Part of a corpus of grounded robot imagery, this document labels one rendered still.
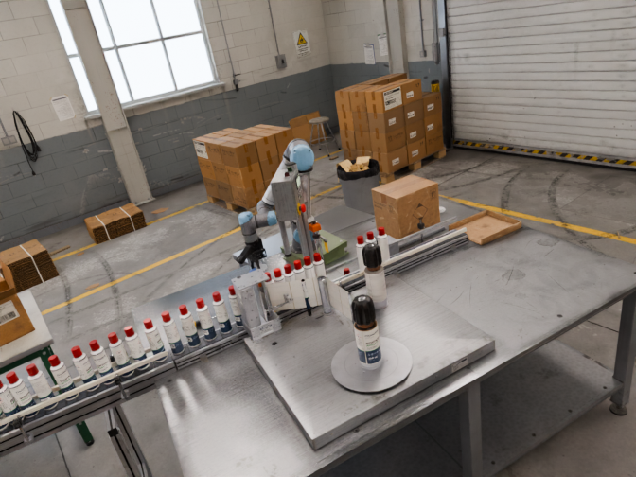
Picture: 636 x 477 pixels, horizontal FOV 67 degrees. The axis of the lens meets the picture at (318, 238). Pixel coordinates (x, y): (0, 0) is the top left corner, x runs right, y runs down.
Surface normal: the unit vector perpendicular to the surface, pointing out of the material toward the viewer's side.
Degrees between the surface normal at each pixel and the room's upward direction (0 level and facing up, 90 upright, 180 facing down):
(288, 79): 90
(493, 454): 0
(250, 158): 91
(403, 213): 90
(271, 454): 0
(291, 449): 0
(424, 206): 90
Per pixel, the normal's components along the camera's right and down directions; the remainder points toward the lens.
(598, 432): -0.17, -0.89
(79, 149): 0.60, 0.25
